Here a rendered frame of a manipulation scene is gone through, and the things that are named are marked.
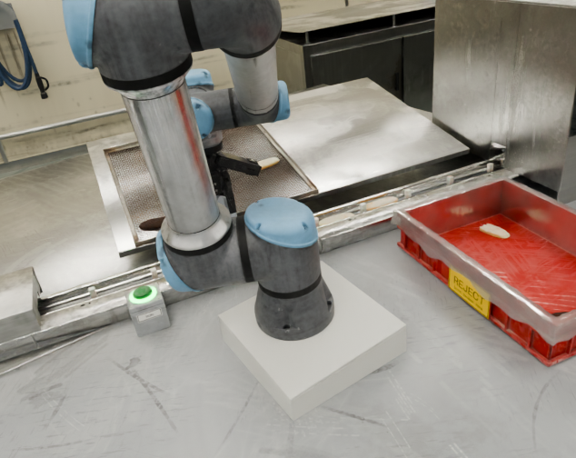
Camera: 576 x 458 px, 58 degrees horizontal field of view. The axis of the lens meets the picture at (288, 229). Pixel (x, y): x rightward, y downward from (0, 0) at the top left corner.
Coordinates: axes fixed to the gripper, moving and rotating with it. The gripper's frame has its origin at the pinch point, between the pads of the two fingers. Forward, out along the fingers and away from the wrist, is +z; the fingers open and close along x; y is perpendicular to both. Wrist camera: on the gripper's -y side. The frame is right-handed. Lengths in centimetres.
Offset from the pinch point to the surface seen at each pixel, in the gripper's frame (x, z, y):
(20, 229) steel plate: -53, 11, 52
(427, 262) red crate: 27.6, 9.6, -36.0
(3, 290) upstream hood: -2, 1, 51
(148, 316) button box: 16.6, 6.8, 24.4
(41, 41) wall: -370, -1, 37
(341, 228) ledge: 7.2, 7.3, -25.4
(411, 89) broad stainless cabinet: -164, 38, -166
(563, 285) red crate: 47, 11, -55
